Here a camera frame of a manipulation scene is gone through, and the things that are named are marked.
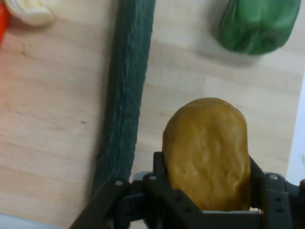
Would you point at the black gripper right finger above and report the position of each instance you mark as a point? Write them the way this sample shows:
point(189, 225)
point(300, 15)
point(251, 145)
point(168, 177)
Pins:
point(278, 200)

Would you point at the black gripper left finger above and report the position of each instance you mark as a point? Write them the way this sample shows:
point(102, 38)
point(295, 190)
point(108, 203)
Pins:
point(152, 198)

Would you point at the brown potato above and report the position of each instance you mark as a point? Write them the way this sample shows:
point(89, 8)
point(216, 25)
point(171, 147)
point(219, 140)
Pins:
point(207, 155)

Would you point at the dark green cucumber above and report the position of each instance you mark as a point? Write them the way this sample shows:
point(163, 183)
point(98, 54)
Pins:
point(126, 90)

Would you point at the wooden cutting board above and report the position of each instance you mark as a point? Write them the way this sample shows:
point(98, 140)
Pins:
point(54, 107)

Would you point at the green bell pepper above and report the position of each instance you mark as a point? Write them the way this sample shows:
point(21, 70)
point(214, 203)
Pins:
point(257, 23)

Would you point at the pale green celery stalk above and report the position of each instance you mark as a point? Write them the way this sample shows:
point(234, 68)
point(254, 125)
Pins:
point(31, 10)

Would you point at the orange carrot with green leaves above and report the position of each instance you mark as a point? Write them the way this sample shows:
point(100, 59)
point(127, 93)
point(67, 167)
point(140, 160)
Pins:
point(3, 23)

